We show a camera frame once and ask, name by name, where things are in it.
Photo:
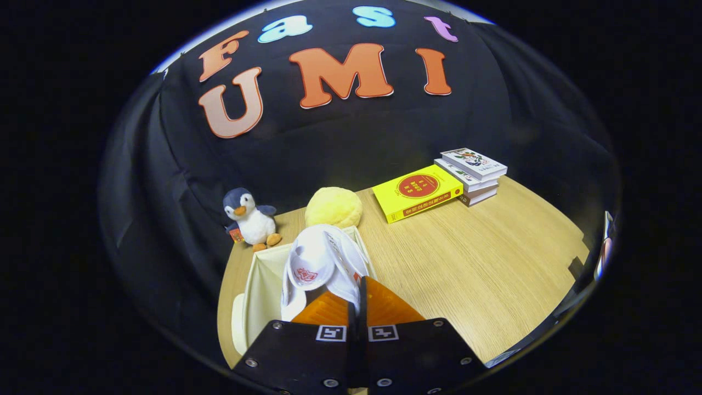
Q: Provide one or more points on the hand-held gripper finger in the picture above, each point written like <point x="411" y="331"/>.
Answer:
<point x="362" y="351"/>
<point x="351" y="351"/>

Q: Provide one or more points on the white canvas shoe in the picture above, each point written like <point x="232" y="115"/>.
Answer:
<point x="307" y="263"/>
<point x="345" y="263"/>

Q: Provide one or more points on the cream fabric storage box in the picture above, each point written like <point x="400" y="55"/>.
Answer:
<point x="263" y="291"/>

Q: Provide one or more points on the yellow round plush bun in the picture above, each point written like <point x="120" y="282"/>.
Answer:
<point x="333" y="207"/>

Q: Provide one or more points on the penguin plush toy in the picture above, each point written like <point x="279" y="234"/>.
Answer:
<point x="253" y="222"/>

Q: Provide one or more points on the yellow book with red circle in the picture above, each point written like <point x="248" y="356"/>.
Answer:
<point x="417" y="192"/>

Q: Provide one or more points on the black backdrop cloth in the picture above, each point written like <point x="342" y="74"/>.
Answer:
<point x="356" y="142"/>

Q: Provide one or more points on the white illustrated book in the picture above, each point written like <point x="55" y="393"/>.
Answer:
<point x="474" y="162"/>

